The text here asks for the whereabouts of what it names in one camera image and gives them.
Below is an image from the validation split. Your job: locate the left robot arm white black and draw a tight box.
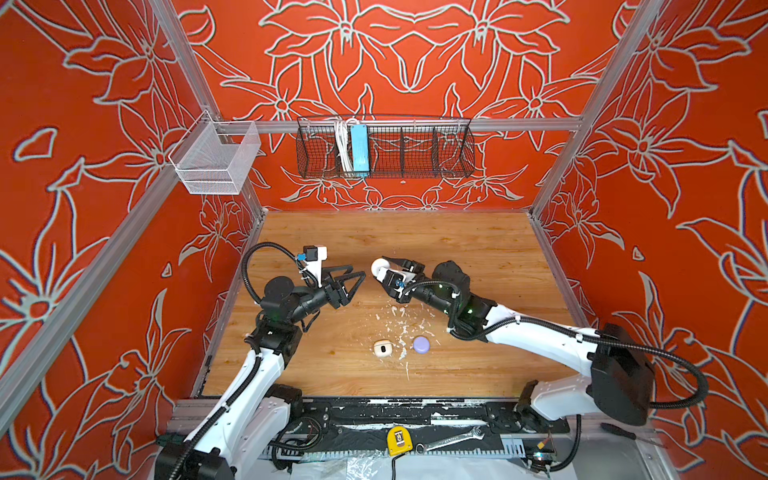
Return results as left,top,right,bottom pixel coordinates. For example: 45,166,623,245
153,242,366,479

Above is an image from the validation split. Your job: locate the clear plastic bin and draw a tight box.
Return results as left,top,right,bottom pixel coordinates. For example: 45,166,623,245
169,120,261,195

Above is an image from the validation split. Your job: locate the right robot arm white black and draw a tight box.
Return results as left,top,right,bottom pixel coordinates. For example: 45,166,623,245
371,257,709,426

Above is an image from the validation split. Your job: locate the small white open case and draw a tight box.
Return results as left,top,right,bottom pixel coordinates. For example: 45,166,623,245
372,339,394,359

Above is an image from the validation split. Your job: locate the purple round case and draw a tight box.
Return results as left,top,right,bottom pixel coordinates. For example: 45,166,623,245
412,336,431,354

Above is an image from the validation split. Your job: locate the white cable bundle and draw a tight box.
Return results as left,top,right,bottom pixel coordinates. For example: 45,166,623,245
332,118,355,174

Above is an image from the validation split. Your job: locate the light blue box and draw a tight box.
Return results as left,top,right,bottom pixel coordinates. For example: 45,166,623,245
350,123,370,177

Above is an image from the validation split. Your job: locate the white earbuds charging case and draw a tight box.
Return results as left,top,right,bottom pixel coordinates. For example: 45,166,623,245
371,258,390,282

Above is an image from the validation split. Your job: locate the black screwdriver on frame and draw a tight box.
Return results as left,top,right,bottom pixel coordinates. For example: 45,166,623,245
600,422,663,448

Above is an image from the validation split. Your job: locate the yellow tape measure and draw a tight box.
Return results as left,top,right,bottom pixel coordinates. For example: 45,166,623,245
386,425,414,457

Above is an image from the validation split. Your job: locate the black wire basket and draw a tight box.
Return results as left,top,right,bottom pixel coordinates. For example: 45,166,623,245
296,115,476,180

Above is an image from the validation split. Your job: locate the silver wrench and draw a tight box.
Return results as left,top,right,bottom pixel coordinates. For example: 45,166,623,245
415,426,485,454

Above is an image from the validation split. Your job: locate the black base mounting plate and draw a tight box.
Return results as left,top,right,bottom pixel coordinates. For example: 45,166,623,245
276,397,571,461

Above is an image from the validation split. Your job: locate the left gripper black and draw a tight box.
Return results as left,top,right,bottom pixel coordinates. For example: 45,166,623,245
288,264,364,327

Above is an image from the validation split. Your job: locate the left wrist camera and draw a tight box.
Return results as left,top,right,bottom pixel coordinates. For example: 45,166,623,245
302,245,328,263

